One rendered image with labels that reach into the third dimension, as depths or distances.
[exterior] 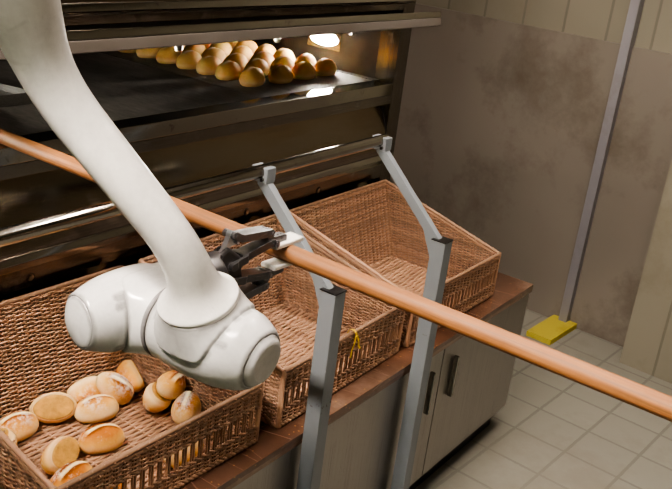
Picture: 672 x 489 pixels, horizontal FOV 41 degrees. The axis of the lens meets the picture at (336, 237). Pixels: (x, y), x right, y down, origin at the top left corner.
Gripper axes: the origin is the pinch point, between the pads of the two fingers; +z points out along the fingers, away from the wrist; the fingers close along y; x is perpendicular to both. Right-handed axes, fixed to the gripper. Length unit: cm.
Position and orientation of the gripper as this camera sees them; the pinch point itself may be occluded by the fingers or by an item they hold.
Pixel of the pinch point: (282, 251)
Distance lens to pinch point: 147.8
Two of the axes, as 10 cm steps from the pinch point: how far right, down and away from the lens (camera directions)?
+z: 5.9, -2.1, 7.8
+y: -1.2, 9.3, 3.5
